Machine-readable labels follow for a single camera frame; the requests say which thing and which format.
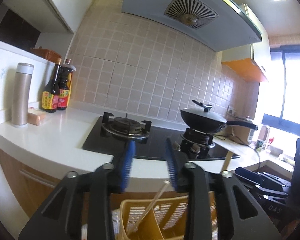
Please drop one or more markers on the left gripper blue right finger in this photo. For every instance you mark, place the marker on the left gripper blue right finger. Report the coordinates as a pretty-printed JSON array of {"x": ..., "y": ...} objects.
[{"x": 175, "y": 162}]

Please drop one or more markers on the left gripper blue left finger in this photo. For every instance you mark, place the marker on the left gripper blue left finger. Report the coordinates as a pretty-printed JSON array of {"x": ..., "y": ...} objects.
[{"x": 123, "y": 164}]

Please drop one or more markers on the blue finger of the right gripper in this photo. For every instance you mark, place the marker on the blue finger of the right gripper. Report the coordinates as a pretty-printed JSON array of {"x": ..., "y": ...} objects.
[
  {"x": 249, "y": 175},
  {"x": 269, "y": 180}
]

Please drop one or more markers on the black gas stove top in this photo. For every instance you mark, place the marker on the black gas stove top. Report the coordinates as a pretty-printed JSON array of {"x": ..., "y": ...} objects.
[{"x": 111, "y": 135}]

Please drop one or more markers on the green mug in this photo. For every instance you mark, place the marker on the green mug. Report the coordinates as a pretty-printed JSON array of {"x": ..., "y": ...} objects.
[{"x": 259, "y": 144}]

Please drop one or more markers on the black wok with lid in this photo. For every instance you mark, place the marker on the black wok with lid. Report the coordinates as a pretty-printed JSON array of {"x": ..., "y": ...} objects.
[{"x": 204, "y": 120}]

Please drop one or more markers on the beige rice cooker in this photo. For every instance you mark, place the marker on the beige rice cooker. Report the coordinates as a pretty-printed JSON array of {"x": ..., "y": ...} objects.
[{"x": 243, "y": 135}]

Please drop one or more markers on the yellow plastic utensil basket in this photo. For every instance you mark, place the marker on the yellow plastic utensil basket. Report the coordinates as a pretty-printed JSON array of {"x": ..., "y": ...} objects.
[{"x": 166, "y": 219}]

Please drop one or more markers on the dark framed window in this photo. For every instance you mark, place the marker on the dark framed window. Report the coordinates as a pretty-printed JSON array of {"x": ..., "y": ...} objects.
[{"x": 283, "y": 89}]

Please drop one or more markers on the dark soy sauce bottle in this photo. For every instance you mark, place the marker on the dark soy sauce bottle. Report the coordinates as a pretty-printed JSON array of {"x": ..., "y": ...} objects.
[{"x": 50, "y": 94}]

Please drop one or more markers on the small orange packet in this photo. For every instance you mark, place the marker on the small orange packet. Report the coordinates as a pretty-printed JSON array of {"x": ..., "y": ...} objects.
[{"x": 36, "y": 116}]

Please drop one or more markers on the large dark sauce bottle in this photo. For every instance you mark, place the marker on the large dark sauce bottle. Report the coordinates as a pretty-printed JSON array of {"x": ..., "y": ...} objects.
[{"x": 65, "y": 84}]

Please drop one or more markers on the champagne thermos bottle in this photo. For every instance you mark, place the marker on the champagne thermos bottle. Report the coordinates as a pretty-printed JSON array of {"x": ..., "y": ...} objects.
[{"x": 21, "y": 90}]

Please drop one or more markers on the white range hood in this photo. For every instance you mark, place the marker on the white range hood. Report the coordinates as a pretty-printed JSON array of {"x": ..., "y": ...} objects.
[{"x": 218, "y": 24}]

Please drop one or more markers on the orange upper wall cabinet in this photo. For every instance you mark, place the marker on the orange upper wall cabinet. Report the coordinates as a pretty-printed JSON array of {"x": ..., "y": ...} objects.
[{"x": 250, "y": 61}]

